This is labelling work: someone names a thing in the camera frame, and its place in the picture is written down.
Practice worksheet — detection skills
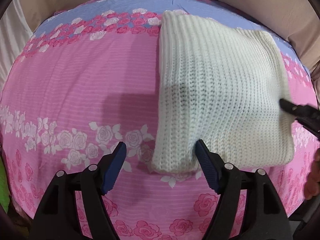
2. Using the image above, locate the green plush toy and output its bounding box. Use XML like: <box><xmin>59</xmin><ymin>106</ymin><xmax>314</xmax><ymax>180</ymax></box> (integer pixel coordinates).
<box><xmin>0</xmin><ymin>157</ymin><xmax>10</xmax><ymax>213</ymax></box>

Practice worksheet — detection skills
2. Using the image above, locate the white satin curtain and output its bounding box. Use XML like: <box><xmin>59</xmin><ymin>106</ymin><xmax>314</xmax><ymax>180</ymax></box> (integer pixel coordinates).
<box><xmin>0</xmin><ymin>0</ymin><xmax>33</xmax><ymax>88</ymax></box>

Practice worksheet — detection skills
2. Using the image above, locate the white red black knit sweater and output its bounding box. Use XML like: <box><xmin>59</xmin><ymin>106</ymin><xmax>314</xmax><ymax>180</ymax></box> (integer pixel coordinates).
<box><xmin>151</xmin><ymin>11</ymin><xmax>295</xmax><ymax>173</ymax></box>

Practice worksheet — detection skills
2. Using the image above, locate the person's right hand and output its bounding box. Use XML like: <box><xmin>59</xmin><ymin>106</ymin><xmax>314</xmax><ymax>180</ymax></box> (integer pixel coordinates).
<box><xmin>304</xmin><ymin>149</ymin><xmax>320</xmax><ymax>200</ymax></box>

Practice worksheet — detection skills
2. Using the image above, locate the pink floral bed sheet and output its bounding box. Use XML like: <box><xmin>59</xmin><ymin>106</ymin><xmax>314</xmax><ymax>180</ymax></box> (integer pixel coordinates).
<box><xmin>1</xmin><ymin>0</ymin><xmax>319</xmax><ymax>239</ymax></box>

